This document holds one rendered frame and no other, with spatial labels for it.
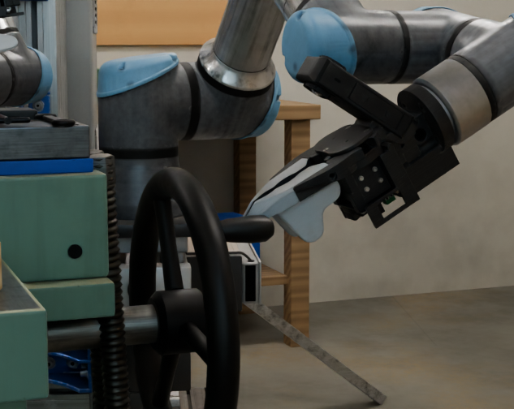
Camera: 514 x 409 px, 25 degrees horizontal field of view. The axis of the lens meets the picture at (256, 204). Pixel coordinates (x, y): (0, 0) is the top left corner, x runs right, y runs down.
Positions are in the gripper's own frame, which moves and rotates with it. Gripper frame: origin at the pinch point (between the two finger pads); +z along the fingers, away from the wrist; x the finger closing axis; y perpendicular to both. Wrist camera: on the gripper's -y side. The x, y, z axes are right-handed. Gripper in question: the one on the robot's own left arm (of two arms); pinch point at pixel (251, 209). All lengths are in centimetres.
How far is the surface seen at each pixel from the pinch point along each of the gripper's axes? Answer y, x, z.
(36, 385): -6.4, -26.2, 24.5
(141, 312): 3.1, 2.2, 13.2
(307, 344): 107, 202, -44
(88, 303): -2.7, -5.2, 17.4
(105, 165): -10.8, -0.5, 9.5
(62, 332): 0.3, 1.5, 20.2
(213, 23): 35, 334, -103
